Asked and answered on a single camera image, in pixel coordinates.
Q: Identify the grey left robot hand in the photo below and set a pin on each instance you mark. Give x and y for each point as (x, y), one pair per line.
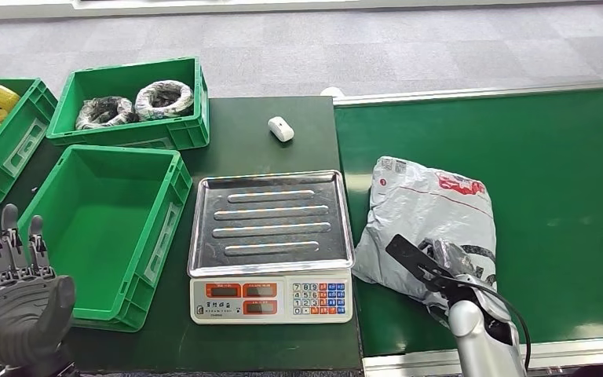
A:
(15, 312)

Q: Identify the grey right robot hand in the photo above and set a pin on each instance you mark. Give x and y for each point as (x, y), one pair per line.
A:
(449, 260)

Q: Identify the grey plastic mailer package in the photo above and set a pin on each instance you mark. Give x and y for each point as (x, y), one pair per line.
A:
(421, 208)

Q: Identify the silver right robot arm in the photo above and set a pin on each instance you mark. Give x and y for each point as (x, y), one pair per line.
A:
(470, 338)

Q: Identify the large empty green crate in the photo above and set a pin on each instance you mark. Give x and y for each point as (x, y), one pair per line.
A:
(104, 218)

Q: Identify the green crate holding yellow packages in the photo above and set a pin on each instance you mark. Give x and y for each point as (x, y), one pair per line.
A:
(13, 145)

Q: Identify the white electronic scale steel tray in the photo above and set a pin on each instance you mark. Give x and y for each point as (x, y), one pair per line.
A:
(270, 229)

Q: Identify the small white round object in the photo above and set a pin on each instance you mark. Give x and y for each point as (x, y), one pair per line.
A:
(331, 92)

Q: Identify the small white plastic device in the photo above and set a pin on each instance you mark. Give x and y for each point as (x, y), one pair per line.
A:
(280, 129)

